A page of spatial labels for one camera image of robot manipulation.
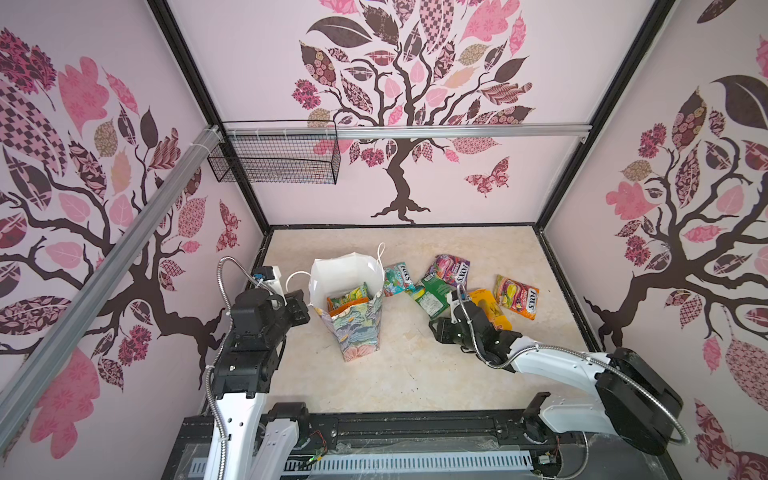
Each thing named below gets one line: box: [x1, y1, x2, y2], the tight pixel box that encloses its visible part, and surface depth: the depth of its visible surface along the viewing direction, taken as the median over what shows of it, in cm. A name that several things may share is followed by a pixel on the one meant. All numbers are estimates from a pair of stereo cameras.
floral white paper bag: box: [308, 242, 386, 362], surface depth 81 cm
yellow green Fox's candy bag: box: [326, 281, 369, 316], surface depth 91 cm
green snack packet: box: [415, 277, 451, 319], surface depth 97 cm
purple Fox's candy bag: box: [422, 253, 471, 290], surface depth 105 cm
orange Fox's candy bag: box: [494, 274, 540, 320], surface depth 97 cm
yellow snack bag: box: [469, 289, 513, 331], surface depth 94 cm
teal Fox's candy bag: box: [384, 262, 416, 297], surface depth 102 cm
